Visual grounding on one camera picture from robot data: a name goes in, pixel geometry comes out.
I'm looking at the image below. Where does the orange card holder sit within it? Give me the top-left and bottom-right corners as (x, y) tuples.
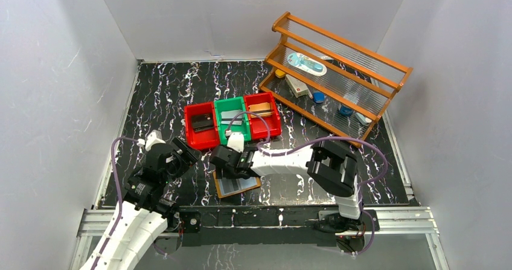
(213, 171), (261, 199)

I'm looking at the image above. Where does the silver VIP card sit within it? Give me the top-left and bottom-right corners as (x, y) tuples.
(221, 109), (242, 121)

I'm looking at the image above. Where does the gold card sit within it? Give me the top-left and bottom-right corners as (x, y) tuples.
(248, 102), (272, 114)
(249, 108), (274, 118)

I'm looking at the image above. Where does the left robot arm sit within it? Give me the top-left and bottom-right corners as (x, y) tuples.
(81, 130), (200, 269)

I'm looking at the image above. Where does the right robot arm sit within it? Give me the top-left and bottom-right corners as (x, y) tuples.
(210, 141), (361, 219)

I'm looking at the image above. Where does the black card in bin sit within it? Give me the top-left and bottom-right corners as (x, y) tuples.
(192, 120), (214, 132)

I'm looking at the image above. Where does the grey card in bin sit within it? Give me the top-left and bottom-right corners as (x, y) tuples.
(220, 116), (243, 126)

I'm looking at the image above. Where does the gold card in bin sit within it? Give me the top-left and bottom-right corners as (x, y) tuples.
(249, 108), (274, 118)

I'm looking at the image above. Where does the left red bin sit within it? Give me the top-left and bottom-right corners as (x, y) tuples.
(184, 101), (220, 150)

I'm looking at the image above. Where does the red bin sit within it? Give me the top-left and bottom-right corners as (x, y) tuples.
(243, 92), (282, 140)
(184, 101), (220, 150)

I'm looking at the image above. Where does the right red bin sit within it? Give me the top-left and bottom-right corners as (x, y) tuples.
(243, 92), (282, 140)

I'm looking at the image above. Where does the green bin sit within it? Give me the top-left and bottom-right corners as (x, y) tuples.
(214, 97), (251, 145)

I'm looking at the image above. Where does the white small box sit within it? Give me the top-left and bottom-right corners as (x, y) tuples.
(285, 74), (310, 98)

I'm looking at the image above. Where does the yellow small object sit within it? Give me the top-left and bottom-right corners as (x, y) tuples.
(275, 69), (286, 79)

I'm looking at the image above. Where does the blue round object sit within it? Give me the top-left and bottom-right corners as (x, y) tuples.
(312, 91), (325, 104)

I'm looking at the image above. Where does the blue packaged tool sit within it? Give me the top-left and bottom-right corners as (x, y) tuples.
(286, 53), (327, 76)

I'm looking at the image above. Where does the dark blue cup object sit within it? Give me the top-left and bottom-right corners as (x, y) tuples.
(338, 104), (354, 117)

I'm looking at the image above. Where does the orange wooden rack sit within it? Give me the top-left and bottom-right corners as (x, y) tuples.
(260, 11), (413, 140)

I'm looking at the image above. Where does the light blue white object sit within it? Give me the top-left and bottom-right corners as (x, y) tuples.
(354, 112), (372, 126)

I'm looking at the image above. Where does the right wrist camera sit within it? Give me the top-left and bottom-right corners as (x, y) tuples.
(225, 130), (245, 153)

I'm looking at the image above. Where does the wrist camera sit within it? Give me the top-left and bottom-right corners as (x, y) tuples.
(225, 130), (245, 153)
(136, 130), (165, 151)

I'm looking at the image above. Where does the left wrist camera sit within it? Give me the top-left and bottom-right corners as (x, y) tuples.
(136, 130), (165, 151)

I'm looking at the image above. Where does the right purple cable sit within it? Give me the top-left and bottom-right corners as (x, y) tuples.
(225, 111), (389, 257)

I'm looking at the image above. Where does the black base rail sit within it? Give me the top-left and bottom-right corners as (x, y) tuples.
(177, 206), (360, 246)

